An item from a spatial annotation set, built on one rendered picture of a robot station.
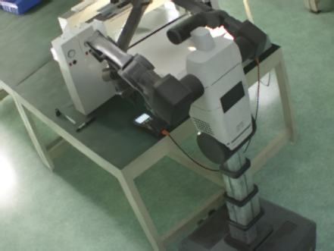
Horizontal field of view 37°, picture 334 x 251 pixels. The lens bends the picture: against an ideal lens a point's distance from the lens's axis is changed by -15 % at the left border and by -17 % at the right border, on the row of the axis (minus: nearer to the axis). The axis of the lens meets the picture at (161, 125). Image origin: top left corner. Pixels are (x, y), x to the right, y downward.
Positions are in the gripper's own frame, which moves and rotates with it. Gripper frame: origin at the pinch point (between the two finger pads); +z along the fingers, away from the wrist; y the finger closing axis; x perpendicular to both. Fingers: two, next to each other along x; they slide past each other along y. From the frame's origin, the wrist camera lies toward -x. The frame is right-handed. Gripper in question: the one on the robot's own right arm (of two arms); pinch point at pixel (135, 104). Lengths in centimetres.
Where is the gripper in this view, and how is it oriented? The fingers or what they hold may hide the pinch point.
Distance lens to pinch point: 270.1
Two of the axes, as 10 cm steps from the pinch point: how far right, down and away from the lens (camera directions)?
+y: -7.8, 5.3, -3.4
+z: 4.1, 8.4, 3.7
